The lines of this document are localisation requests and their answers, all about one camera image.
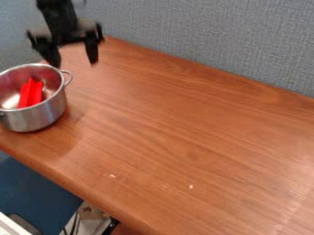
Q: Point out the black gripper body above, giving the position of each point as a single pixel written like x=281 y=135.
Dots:
x=65 y=27

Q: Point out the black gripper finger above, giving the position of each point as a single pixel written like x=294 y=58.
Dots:
x=49 y=53
x=91 y=42

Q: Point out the red rectangular block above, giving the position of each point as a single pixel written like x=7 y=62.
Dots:
x=31 y=93

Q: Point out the stainless steel pot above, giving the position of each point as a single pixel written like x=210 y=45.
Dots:
x=40 y=115

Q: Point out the white object at corner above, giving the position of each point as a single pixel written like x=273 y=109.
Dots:
x=8 y=227

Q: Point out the metal table leg frame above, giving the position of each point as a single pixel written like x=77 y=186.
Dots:
x=89 y=221

